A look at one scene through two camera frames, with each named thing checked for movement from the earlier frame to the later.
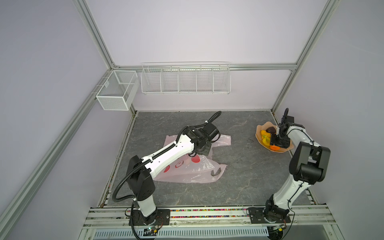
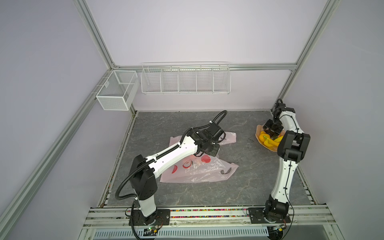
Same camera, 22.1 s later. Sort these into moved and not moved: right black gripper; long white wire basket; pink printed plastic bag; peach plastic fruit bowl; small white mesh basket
Moved: pink printed plastic bag; right black gripper
Not moved: peach plastic fruit bowl; small white mesh basket; long white wire basket
